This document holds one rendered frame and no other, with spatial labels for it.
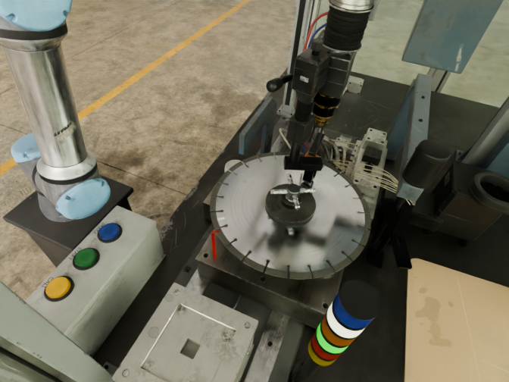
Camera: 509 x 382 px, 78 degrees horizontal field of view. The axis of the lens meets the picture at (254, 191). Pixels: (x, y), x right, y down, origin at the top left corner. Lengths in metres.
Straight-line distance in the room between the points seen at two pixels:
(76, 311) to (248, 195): 0.40
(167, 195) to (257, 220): 1.38
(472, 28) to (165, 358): 0.76
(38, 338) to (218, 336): 0.28
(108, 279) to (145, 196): 1.37
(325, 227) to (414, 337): 0.34
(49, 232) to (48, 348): 0.56
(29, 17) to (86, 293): 0.47
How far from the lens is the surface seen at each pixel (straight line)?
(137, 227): 0.74
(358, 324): 0.38
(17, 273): 1.98
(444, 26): 0.69
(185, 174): 2.11
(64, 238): 0.99
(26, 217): 1.08
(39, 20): 0.62
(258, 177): 0.75
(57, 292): 0.71
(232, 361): 0.60
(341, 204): 0.73
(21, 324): 0.43
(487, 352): 0.94
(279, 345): 0.76
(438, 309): 0.92
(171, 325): 0.63
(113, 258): 0.72
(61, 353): 0.52
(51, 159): 0.76
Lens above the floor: 1.48
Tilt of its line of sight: 48 degrees down
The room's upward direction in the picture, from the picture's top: 5 degrees clockwise
